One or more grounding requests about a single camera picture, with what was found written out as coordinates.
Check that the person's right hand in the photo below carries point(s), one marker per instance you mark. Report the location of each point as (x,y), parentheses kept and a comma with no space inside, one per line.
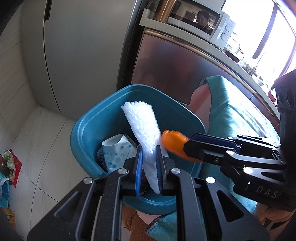
(272,215)

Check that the copper thermos flask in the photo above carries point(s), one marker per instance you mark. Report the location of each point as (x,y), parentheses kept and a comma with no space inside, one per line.
(164,11)

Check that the teal plastic bin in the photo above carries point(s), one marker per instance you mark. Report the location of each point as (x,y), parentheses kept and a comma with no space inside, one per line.
(97,115)

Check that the white fuzzy sock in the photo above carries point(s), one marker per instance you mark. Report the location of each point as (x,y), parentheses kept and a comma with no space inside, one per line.
(143,125)

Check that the person's leg in brown pants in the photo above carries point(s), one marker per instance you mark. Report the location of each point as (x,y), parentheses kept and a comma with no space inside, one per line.
(131,222)

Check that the white microwave oven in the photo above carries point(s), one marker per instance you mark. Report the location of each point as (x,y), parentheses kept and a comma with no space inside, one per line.
(222,25)

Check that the teal patterned tablecloth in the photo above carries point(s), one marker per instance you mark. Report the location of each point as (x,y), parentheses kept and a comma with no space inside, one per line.
(231,111)

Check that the orange sock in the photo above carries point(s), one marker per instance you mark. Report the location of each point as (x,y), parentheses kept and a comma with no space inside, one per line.
(172,141)

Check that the green printed plastic bag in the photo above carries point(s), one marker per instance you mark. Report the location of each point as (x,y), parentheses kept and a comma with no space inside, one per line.
(8,162)

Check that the white blue dotted sock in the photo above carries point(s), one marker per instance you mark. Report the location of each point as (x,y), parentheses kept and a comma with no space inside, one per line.
(115,153)

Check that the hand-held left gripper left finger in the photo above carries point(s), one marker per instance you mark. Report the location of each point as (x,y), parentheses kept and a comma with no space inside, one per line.
(138,169)

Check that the dark framed window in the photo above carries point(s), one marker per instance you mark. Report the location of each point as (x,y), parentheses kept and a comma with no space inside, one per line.
(254,23)

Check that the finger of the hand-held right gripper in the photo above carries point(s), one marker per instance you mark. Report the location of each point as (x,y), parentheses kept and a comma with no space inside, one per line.
(212,151)
(254,141)

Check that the kitchen counter with cabinets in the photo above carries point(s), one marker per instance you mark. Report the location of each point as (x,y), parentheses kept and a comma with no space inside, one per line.
(166,69)

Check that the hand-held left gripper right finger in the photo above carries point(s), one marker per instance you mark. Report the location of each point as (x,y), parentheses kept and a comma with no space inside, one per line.
(159,171)

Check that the grey refrigerator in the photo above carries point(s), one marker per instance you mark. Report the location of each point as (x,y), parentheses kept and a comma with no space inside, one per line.
(87,58)

